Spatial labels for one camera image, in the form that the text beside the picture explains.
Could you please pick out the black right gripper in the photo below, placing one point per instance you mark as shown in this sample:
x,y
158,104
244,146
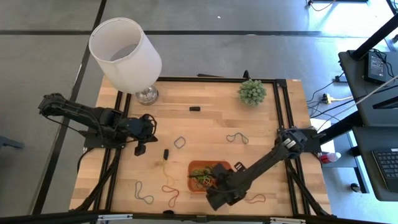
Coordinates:
x,y
233,189

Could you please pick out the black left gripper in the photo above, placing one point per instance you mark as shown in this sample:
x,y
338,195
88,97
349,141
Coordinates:
x,y
136,129

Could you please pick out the dark blue-grey rubber band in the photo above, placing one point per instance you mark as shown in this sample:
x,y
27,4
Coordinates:
x,y
228,138

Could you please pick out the small black block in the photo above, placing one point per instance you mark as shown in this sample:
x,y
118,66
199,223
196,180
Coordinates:
x,y
195,108

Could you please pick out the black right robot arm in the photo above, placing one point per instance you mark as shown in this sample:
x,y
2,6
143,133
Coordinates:
x,y
264,161

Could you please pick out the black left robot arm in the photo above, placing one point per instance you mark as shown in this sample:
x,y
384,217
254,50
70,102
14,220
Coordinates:
x,y
77,113

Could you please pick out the green rubber band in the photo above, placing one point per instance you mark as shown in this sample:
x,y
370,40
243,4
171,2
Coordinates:
x,y
206,180

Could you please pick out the grey rubber band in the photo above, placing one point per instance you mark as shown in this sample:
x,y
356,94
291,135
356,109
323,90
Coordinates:
x,y
174,143

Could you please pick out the orange plastic bin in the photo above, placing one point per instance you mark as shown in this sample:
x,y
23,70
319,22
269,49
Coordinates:
x,y
199,164

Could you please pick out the red rubber band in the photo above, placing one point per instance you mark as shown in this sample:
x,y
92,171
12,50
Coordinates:
x,y
264,198
178,194

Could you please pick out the teal rubber band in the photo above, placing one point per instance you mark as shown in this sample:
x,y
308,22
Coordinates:
x,y
136,191

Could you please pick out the white table lamp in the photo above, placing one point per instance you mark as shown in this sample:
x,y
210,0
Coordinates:
x,y
130,68

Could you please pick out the green spiky plant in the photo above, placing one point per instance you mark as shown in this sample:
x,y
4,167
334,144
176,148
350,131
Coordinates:
x,y
252,92

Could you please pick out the clear bottle red cap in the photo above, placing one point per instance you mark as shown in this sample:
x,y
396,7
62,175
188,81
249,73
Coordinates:
x,y
331,157

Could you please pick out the white box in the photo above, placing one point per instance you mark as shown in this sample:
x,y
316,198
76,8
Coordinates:
x,y
317,124

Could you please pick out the grey chair leg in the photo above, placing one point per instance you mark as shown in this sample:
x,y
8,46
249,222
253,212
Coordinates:
x,y
9,143

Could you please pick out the black caster wheel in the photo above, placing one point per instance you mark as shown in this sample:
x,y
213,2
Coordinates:
x,y
354,187

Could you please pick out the black metal bar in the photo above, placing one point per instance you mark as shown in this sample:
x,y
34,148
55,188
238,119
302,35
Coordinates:
x,y
342,126

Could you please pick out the white power strip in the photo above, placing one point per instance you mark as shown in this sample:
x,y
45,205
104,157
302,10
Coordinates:
x,y
326,99

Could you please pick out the black keyboard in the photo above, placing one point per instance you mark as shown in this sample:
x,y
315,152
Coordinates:
x,y
387,168

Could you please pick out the black desk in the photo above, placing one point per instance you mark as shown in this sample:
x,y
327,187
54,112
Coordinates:
x,y
357,77

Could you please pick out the black power adapter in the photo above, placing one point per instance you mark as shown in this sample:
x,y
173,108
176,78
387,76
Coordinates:
x,y
374,67

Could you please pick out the black pole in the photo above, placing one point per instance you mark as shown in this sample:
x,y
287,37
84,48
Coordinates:
x,y
373,39

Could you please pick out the table-level camera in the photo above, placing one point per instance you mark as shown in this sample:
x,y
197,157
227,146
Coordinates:
x,y
201,218

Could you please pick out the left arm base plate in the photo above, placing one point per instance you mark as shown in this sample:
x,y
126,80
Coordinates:
x,y
93,143

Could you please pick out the black aluminium frame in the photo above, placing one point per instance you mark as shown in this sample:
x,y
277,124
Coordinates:
x,y
217,79

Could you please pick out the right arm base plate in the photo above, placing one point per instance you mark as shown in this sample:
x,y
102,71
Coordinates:
x,y
312,146

